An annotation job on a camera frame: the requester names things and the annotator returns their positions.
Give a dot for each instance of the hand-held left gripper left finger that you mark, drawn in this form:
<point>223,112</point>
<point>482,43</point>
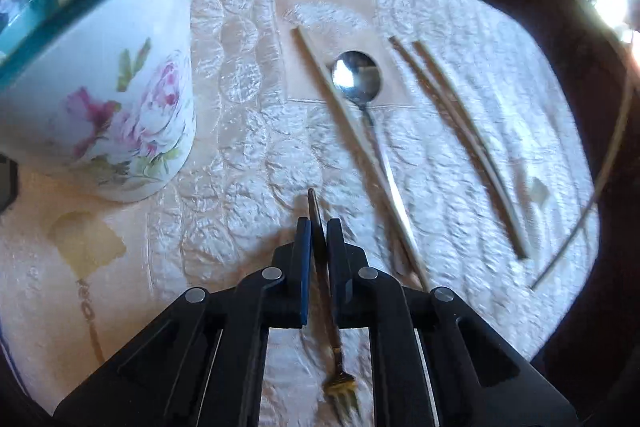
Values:
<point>302,277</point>

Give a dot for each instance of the black smartphone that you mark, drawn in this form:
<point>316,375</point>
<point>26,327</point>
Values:
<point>6,187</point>

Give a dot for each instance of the white floral utensil holder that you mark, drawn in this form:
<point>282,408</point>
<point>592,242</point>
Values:
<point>100,57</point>

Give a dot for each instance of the dark brown wooden chopstick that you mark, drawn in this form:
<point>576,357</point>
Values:
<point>419,77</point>

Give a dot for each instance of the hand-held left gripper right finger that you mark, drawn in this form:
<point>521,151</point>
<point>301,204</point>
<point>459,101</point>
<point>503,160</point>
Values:
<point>337,267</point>

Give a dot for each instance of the metal spoon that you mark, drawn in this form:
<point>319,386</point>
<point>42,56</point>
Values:
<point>356,77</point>

